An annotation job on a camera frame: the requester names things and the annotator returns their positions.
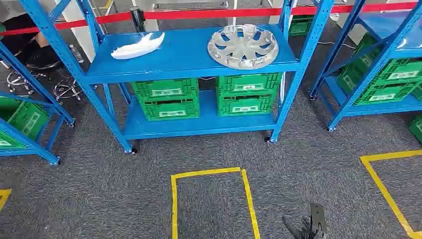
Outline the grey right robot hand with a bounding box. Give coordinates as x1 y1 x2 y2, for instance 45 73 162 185
282 202 329 239

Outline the silver wheel hubcap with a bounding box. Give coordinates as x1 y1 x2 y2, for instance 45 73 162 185
207 24 279 70

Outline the yellow floor tape square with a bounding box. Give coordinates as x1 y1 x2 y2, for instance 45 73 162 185
0 188 12 212
359 149 422 239

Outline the blue metal shelf rack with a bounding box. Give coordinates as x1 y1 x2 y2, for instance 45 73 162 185
0 41 76 166
19 0 335 155
309 0 422 132

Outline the green plastic crate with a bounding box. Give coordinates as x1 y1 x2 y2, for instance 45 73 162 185
138 96 201 121
217 94 278 117
215 73 283 97
408 115 422 143
0 97 50 141
0 129 26 151
131 78 200 100
354 32 422 84
289 15 315 37
336 63 422 107

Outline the red barrier belt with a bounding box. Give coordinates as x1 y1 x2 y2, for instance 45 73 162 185
0 1 418 36

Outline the white plastic car part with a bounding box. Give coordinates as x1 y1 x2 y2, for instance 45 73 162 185
110 32 166 60

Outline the chrome stool base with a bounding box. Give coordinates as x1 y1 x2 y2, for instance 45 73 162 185
53 78 84 102
6 69 46 94

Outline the clear plastic bottle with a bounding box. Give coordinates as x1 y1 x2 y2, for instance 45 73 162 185
68 43 85 64

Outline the black stool seat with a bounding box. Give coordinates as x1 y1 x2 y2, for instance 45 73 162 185
25 42 64 72

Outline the black stanchion post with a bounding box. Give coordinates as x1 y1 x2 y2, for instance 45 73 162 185
129 5 147 33

